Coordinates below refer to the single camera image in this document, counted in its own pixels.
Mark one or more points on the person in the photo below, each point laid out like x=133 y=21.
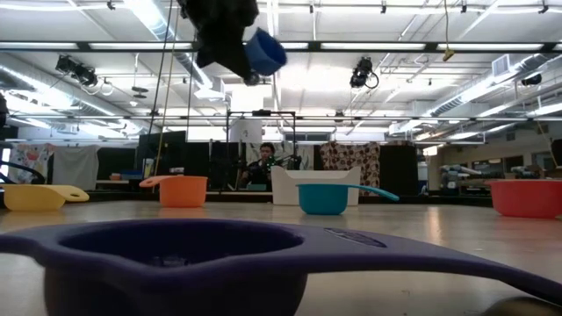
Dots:
x=259 y=169

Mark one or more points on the white plastic basket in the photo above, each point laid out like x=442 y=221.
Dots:
x=285 y=188

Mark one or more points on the yellow measuring cup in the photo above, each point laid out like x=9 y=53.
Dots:
x=35 y=198

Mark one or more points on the black metal stand frame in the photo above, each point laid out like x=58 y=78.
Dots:
x=262 y=112

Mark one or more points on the grey hanging cloth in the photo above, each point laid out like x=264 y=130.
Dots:
x=77 y=167

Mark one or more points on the black curved bar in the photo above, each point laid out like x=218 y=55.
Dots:
x=26 y=168

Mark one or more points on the brown dotted curtain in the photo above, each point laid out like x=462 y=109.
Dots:
x=351 y=153

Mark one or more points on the grey air vent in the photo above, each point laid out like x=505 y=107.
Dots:
x=500 y=66

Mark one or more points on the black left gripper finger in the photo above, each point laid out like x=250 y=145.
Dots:
x=241 y=66

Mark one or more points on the black background robot arm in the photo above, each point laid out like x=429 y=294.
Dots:
x=285 y=162

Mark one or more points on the teal measuring cup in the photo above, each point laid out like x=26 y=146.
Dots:
x=322 y=199

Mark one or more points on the red measuring cup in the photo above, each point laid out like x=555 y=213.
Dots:
x=527 y=199

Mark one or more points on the white cylinder tank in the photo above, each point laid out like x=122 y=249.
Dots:
x=246 y=131

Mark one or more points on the orange measuring cup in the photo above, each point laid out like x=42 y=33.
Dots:
x=182 y=192

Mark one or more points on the black screen panel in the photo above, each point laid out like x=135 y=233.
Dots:
x=169 y=153

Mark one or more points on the black metal table frame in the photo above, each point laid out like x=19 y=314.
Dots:
x=417 y=199

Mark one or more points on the purple measuring cup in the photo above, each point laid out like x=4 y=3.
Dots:
x=175 y=285

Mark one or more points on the floral patterned cloth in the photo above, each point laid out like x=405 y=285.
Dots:
x=30 y=160

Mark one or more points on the black ceiling speaker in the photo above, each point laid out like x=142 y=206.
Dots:
x=532 y=79

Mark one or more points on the blue measuring cup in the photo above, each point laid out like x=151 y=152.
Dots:
x=268 y=55

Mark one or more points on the black partition panel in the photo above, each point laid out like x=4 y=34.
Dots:
x=397 y=171

